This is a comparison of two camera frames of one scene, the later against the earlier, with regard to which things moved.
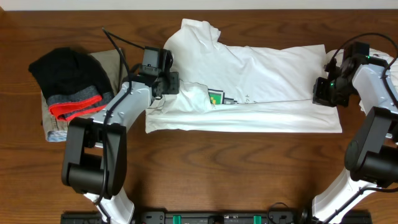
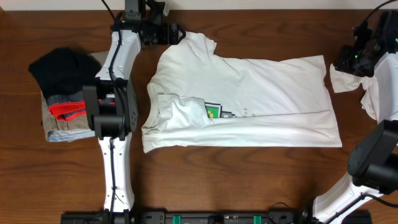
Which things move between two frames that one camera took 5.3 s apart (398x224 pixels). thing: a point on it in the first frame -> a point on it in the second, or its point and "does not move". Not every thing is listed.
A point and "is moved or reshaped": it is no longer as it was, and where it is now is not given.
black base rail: (211, 216) does not move
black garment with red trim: (73, 83) does not move
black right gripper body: (335, 93) -> (355, 61)
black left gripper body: (168, 85) -> (158, 35)
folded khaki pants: (55, 130) does not move
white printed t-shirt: (226, 89) is moved or reshaped
